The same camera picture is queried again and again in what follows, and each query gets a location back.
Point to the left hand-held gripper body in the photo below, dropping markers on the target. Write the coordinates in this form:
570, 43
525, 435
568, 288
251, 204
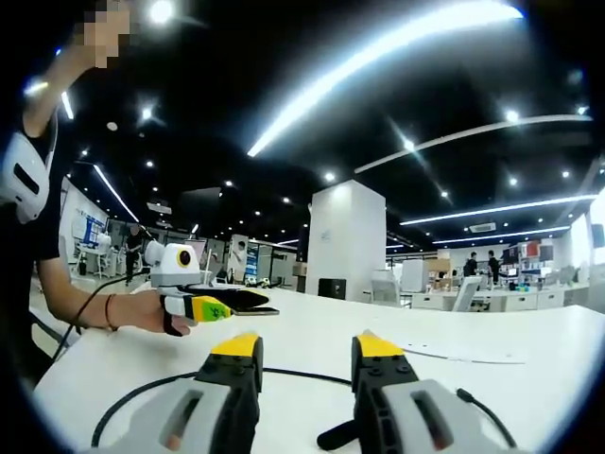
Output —
172, 269

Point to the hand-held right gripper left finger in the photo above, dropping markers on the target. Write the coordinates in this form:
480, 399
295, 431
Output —
222, 416

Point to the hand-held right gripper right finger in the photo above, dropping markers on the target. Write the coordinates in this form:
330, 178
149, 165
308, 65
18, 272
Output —
392, 416

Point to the white desk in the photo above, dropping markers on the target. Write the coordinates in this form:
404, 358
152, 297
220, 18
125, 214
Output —
307, 336

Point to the person's left hand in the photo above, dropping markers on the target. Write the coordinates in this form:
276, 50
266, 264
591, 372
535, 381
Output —
156, 312

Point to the dark smartphone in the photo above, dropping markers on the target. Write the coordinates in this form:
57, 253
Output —
257, 311

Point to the white paper sheet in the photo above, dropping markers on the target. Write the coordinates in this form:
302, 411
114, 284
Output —
454, 352

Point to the black box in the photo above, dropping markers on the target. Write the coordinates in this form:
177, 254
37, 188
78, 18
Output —
332, 288

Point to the white square pillar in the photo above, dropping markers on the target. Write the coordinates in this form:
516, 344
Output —
345, 236

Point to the white office chair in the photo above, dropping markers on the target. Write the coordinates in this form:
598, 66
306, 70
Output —
465, 293
384, 286

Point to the white worn chest device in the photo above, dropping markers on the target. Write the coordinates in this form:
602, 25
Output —
23, 179

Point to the long ceiling light strip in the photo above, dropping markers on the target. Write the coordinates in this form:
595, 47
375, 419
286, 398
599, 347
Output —
359, 61

